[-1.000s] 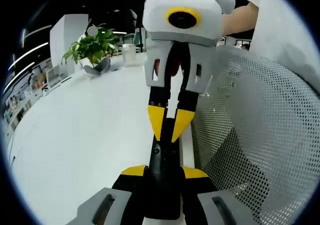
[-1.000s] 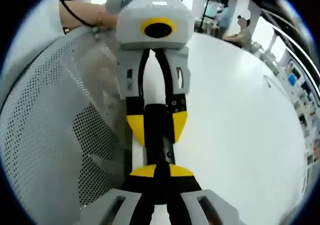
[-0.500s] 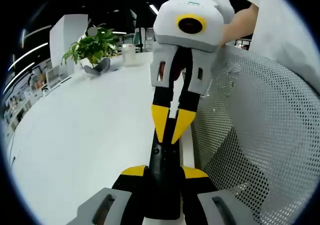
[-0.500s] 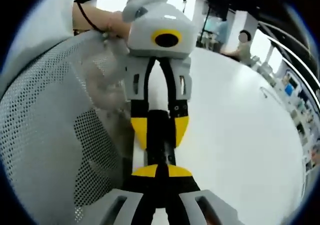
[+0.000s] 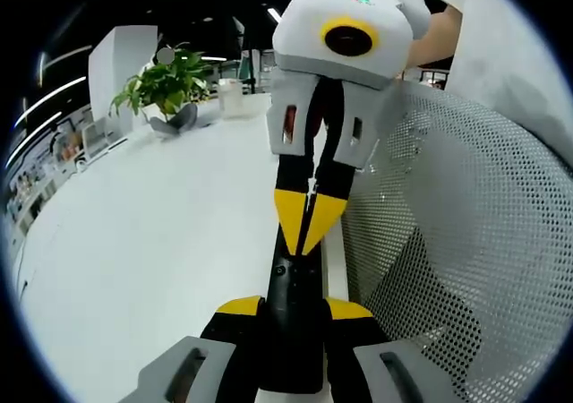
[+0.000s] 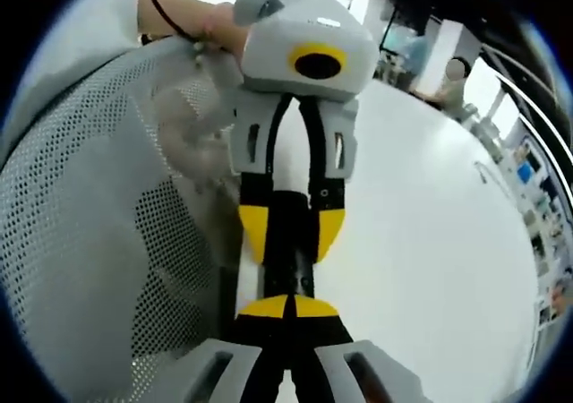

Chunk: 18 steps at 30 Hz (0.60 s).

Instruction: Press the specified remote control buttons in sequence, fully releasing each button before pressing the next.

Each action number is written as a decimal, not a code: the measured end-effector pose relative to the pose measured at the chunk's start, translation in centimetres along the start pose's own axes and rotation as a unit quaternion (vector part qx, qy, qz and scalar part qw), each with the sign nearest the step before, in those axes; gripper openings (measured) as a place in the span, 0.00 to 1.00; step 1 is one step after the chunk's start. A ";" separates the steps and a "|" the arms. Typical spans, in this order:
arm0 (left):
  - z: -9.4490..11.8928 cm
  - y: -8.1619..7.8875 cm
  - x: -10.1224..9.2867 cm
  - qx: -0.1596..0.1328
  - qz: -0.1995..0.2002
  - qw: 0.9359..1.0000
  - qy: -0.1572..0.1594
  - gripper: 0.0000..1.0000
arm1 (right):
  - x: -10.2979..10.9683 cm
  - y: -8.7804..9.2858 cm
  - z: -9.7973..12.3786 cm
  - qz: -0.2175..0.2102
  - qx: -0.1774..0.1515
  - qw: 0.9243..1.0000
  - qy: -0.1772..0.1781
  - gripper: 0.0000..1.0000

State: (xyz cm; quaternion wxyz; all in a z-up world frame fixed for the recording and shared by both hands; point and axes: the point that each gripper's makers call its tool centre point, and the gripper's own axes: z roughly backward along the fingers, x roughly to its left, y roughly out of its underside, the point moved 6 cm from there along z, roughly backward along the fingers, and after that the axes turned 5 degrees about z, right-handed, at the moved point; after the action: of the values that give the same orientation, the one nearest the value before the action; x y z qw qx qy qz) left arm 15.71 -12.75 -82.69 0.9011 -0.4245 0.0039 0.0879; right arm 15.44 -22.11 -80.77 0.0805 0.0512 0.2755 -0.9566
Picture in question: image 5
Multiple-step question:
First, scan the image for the black remote control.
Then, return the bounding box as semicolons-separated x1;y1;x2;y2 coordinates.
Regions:
264;226;333;393

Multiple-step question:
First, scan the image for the wide white pillar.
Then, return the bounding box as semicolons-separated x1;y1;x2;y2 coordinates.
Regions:
88;25;160;131

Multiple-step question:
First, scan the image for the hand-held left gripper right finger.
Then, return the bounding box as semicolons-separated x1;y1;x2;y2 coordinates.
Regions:
324;296;453;403

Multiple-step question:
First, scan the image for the clear plastic container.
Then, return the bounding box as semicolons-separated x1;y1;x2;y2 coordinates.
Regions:
217;80;246;120

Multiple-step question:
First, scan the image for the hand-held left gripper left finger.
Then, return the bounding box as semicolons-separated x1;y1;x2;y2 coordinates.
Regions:
120;295;268;403

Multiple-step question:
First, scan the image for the green potted plant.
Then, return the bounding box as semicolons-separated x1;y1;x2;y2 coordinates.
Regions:
109;44;215;139

